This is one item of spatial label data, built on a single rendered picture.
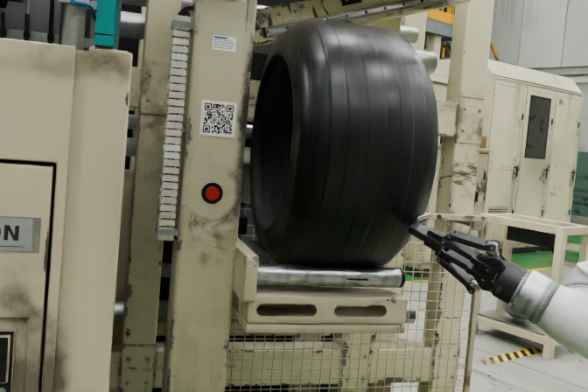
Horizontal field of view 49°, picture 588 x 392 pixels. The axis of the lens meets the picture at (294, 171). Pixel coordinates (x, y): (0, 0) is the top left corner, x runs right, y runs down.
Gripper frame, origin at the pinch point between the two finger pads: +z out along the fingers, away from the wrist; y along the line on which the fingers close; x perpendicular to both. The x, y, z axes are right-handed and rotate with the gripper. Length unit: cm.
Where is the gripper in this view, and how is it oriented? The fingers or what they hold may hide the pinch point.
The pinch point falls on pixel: (426, 234)
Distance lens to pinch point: 136.1
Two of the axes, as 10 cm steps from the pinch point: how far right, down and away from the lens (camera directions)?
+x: 5.8, -3.3, 7.4
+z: -7.9, -4.6, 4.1
